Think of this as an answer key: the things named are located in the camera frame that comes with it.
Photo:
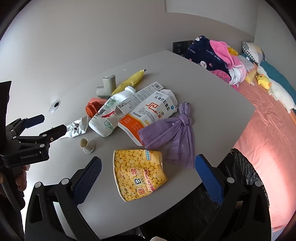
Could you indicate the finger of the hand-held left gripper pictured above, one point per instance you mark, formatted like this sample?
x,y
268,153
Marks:
x,y
34,120
54,132

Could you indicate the bin with black bag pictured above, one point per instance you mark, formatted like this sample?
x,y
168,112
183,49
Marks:
x,y
192,215

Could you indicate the yellow duck plush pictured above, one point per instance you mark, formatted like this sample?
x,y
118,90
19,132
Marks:
x,y
263,81

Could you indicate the teal blanket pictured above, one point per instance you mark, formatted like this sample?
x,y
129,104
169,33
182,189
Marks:
x,y
277,74

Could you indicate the purple plastic bag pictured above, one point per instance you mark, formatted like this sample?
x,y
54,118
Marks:
x,y
171,132

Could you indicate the person's left hand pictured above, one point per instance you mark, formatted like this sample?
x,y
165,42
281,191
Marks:
x,y
22,180

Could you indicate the yellow snack wrapper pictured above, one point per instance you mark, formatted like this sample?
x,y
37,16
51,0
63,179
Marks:
x,y
131,80

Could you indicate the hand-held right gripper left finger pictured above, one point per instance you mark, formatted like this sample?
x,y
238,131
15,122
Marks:
x,y
89,180

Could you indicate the beige threaded cap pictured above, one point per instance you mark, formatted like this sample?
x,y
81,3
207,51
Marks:
x,y
87,146

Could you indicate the white plastic bottle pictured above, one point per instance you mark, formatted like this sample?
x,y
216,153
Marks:
x,y
104,115

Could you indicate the long white cardboard box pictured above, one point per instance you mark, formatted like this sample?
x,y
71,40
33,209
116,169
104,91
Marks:
x,y
138,98

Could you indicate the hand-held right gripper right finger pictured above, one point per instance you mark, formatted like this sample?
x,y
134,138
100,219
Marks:
x,y
209,180

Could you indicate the checked pillow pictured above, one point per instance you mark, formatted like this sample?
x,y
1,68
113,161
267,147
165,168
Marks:
x,y
254,49

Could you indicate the navy printed blanket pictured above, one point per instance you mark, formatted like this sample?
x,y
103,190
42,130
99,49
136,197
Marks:
x,y
203,53

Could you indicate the black wall socket panel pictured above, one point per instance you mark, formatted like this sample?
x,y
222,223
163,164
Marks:
x,y
179,47

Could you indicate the orange ribbed cap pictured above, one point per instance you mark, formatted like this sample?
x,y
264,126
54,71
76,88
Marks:
x,y
91,109

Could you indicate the silver foil wrapper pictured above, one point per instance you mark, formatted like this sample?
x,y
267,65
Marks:
x,y
77,128

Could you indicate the pink bed sheet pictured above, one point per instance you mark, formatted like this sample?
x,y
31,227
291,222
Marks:
x,y
266,129

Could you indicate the white goose plush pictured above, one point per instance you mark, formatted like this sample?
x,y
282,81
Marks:
x,y
281,92

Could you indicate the white patterned quilt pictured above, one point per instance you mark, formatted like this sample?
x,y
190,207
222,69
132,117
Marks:
x,y
242,63

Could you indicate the corn cob plush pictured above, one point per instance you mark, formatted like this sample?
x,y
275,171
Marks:
x,y
251,77

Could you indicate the small yellow plush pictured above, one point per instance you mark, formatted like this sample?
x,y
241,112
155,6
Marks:
x,y
232,51

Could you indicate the white and orange medicine box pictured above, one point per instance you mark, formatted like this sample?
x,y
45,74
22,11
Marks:
x,y
150,113

